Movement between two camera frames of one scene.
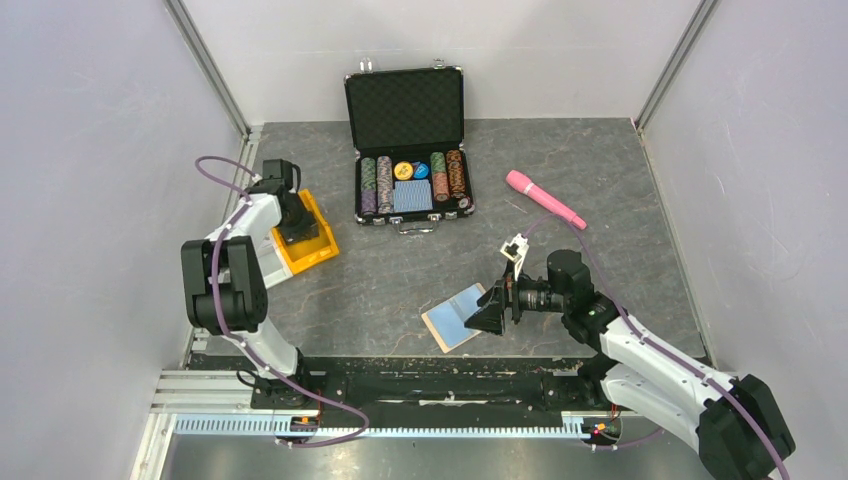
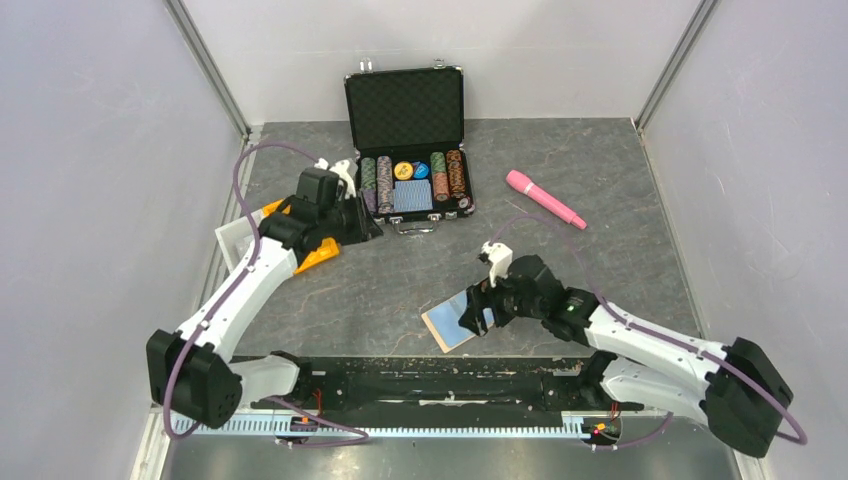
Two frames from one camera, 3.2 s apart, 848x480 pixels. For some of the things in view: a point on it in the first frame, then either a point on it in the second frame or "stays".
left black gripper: x=302 y=231 to x=364 y=225
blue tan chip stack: x=385 y=204 stays
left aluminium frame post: x=211 y=65 stays
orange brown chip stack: x=456 y=173 stays
